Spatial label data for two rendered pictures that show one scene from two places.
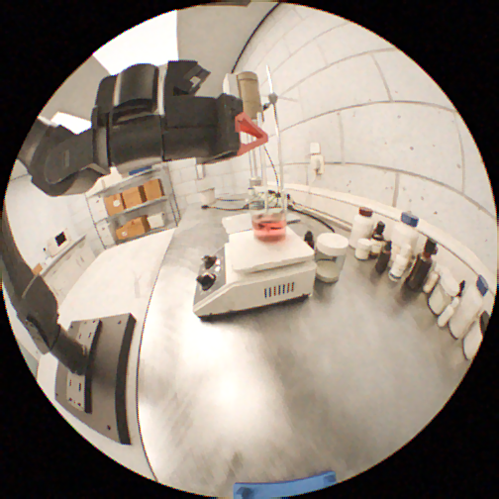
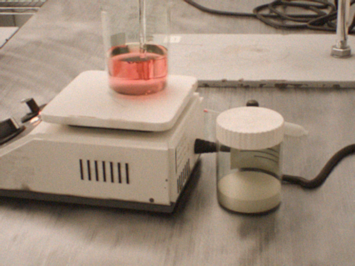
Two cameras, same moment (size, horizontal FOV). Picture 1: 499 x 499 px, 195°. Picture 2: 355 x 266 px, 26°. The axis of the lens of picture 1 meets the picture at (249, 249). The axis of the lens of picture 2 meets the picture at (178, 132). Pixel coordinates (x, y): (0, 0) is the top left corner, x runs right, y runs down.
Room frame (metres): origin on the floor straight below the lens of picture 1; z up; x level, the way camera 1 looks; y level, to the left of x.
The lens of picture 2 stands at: (-0.41, -0.31, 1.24)
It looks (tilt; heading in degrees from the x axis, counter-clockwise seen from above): 24 degrees down; 20
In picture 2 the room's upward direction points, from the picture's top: 2 degrees counter-clockwise
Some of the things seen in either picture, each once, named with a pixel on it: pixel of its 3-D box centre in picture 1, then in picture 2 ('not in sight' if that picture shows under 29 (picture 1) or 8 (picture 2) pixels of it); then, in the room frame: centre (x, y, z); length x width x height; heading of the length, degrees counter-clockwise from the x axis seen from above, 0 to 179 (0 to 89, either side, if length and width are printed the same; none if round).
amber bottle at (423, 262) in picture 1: (423, 263); not in sight; (0.10, -0.35, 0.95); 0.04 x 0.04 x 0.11
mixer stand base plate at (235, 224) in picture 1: (258, 218); (251, 57); (0.58, -0.05, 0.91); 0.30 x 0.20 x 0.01; 104
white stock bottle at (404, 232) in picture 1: (403, 241); not in sight; (0.18, -0.36, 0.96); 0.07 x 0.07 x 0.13
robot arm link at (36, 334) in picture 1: (43, 320); not in sight; (0.00, 0.31, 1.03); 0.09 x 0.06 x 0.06; 35
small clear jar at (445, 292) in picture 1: (444, 294); not in sight; (0.02, -0.36, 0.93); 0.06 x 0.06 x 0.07
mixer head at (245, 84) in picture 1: (242, 99); not in sight; (0.58, -0.04, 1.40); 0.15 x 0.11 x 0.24; 104
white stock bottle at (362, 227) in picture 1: (362, 228); not in sight; (0.29, -0.31, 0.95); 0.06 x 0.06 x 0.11
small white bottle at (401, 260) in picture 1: (400, 262); not in sight; (0.14, -0.31, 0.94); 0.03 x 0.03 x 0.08
